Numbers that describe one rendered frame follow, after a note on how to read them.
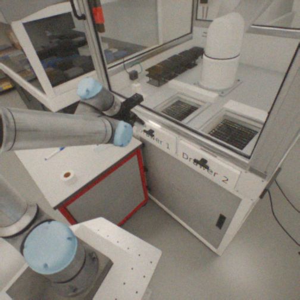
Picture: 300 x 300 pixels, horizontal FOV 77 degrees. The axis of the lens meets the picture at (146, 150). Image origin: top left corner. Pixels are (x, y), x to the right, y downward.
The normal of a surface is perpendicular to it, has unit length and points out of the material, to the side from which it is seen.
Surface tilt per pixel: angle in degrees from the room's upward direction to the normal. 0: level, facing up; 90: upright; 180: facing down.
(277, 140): 90
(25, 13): 90
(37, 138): 96
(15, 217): 89
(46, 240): 7
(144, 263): 0
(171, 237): 0
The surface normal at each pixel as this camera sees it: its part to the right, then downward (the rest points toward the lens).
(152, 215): -0.09, -0.70
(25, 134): 0.86, 0.25
